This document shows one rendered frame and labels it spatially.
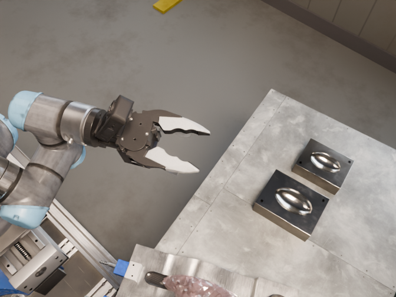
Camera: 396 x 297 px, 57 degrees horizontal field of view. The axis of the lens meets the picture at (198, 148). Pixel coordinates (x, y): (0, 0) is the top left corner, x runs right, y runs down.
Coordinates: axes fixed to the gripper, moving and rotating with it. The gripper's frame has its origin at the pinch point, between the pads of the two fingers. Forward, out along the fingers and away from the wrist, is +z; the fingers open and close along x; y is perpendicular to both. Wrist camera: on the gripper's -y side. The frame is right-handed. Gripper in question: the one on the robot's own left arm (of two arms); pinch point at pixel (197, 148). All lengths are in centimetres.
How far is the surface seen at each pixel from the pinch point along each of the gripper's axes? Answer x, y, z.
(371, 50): -170, 163, 77
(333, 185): -24, 64, 39
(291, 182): -20, 62, 25
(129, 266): 20, 55, -17
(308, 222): -8, 60, 32
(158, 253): 14, 59, -11
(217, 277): 16, 55, 8
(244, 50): -152, 168, -13
